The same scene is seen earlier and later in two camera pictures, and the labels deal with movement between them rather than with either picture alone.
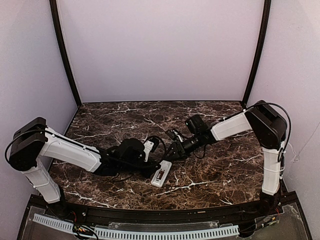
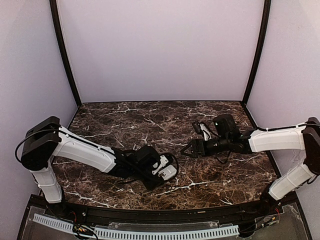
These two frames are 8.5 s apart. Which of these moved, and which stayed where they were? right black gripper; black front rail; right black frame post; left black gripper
Moved: left black gripper; right black gripper
Stayed: black front rail; right black frame post
